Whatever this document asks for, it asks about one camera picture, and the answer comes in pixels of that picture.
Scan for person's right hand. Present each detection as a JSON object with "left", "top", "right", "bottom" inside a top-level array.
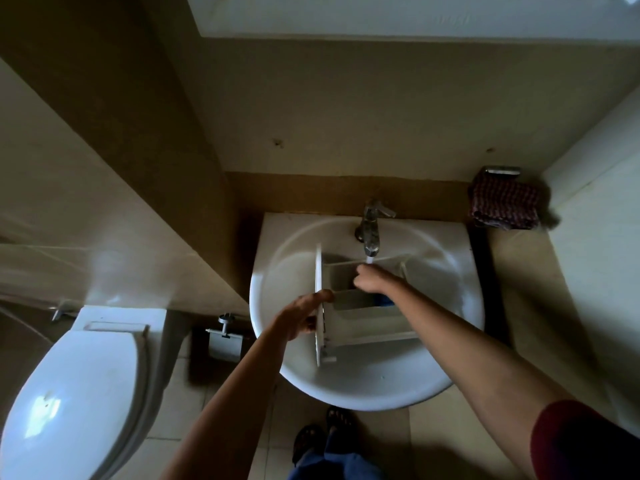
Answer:
[{"left": 353, "top": 264, "right": 406, "bottom": 297}]

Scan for person's left hand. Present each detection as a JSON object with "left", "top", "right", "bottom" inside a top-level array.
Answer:
[{"left": 277, "top": 289, "right": 336, "bottom": 341}]

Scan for red checkered cloth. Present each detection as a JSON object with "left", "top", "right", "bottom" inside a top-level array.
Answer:
[{"left": 468, "top": 172, "right": 542, "bottom": 231}]

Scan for person's left forearm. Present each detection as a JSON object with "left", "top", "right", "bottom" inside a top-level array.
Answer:
[{"left": 159, "top": 319, "right": 296, "bottom": 480}]

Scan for person's right forearm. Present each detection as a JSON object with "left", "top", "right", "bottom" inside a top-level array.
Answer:
[{"left": 389, "top": 282, "right": 573, "bottom": 477}]

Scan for metal faucet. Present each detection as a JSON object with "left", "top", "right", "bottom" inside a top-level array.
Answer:
[{"left": 355, "top": 198, "right": 397, "bottom": 259}]

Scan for metal toilet paper holder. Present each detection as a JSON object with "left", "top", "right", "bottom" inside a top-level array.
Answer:
[{"left": 205, "top": 313, "right": 246, "bottom": 363}]

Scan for white ceramic sink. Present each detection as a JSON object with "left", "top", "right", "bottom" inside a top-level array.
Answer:
[{"left": 249, "top": 212, "right": 485, "bottom": 411}]

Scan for black right sandal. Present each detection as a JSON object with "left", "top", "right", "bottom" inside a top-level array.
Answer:
[{"left": 325, "top": 407, "right": 359, "bottom": 441}]

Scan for blue jeans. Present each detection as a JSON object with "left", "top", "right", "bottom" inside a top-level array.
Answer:
[{"left": 287, "top": 434, "right": 383, "bottom": 480}]

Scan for white toilet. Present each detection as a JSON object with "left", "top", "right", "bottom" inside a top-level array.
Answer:
[{"left": 0, "top": 305, "right": 169, "bottom": 480}]

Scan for white framed mirror cabinet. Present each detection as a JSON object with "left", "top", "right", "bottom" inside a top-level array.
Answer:
[{"left": 185, "top": 0, "right": 640, "bottom": 44}]

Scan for dark red shirt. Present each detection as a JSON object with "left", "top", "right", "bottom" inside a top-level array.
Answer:
[{"left": 529, "top": 399, "right": 640, "bottom": 480}]

